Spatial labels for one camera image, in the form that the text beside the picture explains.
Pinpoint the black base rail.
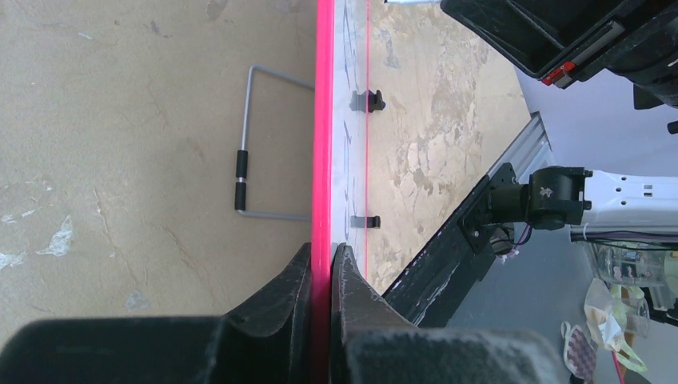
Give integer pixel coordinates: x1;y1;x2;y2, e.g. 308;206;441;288
383;162;516;328

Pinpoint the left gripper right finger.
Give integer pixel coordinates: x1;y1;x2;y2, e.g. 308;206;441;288
329;243;567;383

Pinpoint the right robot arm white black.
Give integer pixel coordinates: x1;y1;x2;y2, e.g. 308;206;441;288
441;1;677;230

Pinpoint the clear plastic bag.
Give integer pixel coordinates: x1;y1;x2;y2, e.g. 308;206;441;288
584;240;677;373

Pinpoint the wire whiteboard stand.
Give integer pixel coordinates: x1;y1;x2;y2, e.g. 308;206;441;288
233;65;316;222

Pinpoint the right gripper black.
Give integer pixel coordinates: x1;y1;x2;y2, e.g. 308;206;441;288
441;1;677;109

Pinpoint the aluminium frame rail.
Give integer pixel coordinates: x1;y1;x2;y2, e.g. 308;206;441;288
487;112;556;183

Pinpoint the whiteboard with red frame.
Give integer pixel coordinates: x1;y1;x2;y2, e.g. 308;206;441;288
309;0;369;383

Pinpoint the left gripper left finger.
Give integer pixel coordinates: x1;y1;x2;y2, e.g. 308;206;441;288
1;244;311;383

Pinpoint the black whiteboard clip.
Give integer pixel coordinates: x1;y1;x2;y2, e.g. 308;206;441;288
349;90;386;113
350;215;381;229

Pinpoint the white marker pen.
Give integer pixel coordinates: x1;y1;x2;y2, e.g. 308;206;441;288
384;0;441;5

